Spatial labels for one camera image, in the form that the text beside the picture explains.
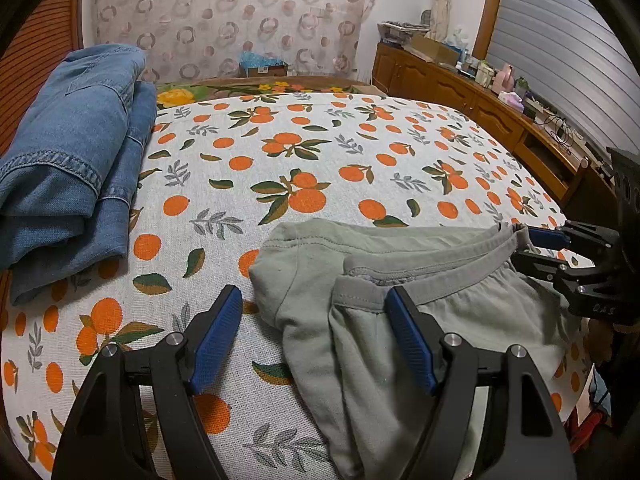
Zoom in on cardboard box with blue bag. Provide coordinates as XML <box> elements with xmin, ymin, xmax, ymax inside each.
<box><xmin>239</xmin><ymin>51</ymin><xmax>288</xmax><ymax>77</ymax></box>

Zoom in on wooden sideboard cabinet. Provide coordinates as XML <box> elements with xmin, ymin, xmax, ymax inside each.
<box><xmin>372</xmin><ymin>42</ymin><xmax>617</xmax><ymax>226</ymax></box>

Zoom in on wooden louvered wardrobe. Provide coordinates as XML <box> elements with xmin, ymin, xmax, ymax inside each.
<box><xmin>1</xmin><ymin>0</ymin><xmax>82</xmax><ymax>152</ymax></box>

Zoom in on white jar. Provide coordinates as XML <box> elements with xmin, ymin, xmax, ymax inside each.
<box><xmin>475</xmin><ymin>61</ymin><xmax>496</xmax><ymax>88</ymax></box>

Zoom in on cables on sideboard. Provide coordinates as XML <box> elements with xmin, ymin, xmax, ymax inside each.
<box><xmin>537</xmin><ymin>112</ymin><xmax>582</xmax><ymax>148</ymax></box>

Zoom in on floral pink blanket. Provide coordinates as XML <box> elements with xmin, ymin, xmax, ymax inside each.
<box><xmin>156</xmin><ymin>75</ymin><xmax>385</xmax><ymax>110</ymax></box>

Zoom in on stack of newspapers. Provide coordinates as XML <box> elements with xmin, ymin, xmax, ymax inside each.
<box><xmin>378</xmin><ymin>21</ymin><xmax>430</xmax><ymax>47</ymax></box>

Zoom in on cardboard box on sideboard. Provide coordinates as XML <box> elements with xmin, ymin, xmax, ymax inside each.
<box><xmin>406</xmin><ymin>36</ymin><xmax>459</xmax><ymax>66</ymax></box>

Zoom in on grey window blind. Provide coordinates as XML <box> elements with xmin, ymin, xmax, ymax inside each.
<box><xmin>487</xmin><ymin>0</ymin><xmax>639</xmax><ymax>153</ymax></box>

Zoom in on orange print white sheet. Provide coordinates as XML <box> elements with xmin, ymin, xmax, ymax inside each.
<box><xmin>1</xmin><ymin>90</ymin><xmax>565</xmax><ymax>479</ymax></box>

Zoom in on folded blue jeans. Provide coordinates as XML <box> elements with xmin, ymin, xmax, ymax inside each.
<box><xmin>1</xmin><ymin>44</ymin><xmax>156</xmax><ymax>304</ymax></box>

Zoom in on pink pouch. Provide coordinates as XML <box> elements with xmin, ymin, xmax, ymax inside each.
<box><xmin>498</xmin><ymin>91</ymin><xmax>524</xmax><ymax>113</ymax></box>

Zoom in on grey green shorts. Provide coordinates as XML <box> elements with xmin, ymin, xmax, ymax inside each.
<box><xmin>250</xmin><ymin>219</ymin><xmax>582</xmax><ymax>479</ymax></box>

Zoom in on circle pattern sheer curtain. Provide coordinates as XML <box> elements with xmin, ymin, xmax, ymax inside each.
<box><xmin>87</xmin><ymin>0</ymin><xmax>376</xmax><ymax>84</ymax></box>

